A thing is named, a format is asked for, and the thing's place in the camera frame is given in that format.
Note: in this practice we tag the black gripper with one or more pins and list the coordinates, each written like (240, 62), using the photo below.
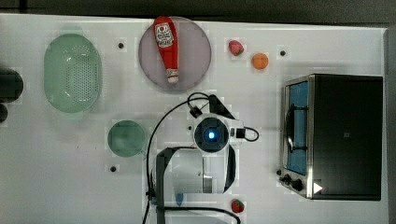
(218, 109)

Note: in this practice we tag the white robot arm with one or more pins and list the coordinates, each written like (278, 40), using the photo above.
(208, 165)

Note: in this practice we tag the green mug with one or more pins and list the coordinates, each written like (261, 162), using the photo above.
(127, 138)

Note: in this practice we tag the grey round plate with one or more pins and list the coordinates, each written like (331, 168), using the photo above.
(194, 56)

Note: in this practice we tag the pink toy strawberry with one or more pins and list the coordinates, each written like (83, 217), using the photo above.
(236, 48)

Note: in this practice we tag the orange toy fruit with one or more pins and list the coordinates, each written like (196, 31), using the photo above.
(260, 61)

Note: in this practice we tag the red ketchup bottle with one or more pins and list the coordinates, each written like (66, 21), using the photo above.
(166, 38)

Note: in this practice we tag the red toy strawberry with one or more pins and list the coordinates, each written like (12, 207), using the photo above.
(237, 206)

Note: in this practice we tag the silver black toaster oven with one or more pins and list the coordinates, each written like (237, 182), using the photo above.
(332, 137)

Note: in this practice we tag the green perforated colander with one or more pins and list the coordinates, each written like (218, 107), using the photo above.
(72, 73)

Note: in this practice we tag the black round pot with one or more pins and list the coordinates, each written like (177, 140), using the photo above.
(11, 85)

